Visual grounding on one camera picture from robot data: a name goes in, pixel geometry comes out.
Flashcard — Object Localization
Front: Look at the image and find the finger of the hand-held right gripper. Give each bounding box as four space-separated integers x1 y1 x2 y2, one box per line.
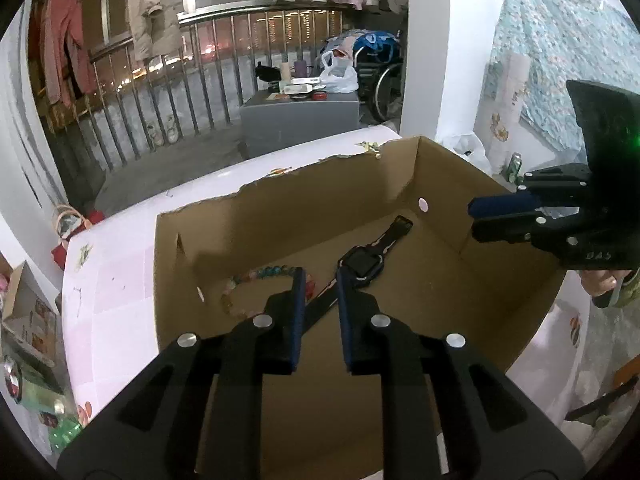
470 207 583 262
467 162 593 221

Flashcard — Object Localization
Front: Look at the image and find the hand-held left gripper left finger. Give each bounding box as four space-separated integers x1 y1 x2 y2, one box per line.
57 267 307 480

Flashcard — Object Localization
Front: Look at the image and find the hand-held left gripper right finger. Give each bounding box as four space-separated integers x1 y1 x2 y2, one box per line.
336 266 586 480

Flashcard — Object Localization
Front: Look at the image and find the colourful bead bracelet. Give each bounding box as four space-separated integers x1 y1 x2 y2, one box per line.
220 264 318 318

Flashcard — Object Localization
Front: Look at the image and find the dark blue smart watch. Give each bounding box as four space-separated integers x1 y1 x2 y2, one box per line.
300 215 415 331

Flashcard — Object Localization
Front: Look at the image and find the brown cardboard box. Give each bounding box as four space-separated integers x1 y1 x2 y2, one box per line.
155 135 576 480

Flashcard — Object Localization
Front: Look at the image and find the person's right hand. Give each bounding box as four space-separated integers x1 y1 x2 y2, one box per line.
580 269 623 300

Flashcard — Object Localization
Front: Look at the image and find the crumpled white plastic bag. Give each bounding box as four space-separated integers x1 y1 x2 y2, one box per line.
447 132 493 176

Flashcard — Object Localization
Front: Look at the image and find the rolled printed mat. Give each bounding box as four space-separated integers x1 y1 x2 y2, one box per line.
472 55 532 176

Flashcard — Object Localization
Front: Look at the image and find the wheelchair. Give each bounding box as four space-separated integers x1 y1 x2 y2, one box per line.
352 30 406 123

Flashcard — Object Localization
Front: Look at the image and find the grey cabinet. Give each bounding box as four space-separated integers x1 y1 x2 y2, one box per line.
239 87 361 161

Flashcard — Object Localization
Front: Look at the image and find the pair of white shoes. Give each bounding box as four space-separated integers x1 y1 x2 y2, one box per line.
146 116 182 147

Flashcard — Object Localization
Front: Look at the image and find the green packet box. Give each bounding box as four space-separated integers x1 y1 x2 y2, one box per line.
0 355 83 453

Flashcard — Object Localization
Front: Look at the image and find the small open cardboard box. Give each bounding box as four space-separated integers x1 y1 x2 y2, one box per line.
0 260 63 367

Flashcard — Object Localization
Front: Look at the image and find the metal balcony railing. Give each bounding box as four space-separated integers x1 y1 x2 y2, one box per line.
30 2 351 173

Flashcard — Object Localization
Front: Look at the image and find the white curtain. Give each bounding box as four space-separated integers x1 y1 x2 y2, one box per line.
0 15 68 211

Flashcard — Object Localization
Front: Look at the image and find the hanging beige jacket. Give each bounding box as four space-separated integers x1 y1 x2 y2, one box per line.
120 0 183 61

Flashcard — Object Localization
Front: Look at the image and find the floral teal wall cloth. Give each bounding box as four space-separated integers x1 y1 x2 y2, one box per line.
482 0 640 155

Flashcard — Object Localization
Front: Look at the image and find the white plastic bag with handles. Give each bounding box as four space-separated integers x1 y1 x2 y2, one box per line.
318 50 359 94

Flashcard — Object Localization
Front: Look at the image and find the red bag with beige handles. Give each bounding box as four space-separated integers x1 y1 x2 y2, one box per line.
50 205 107 268

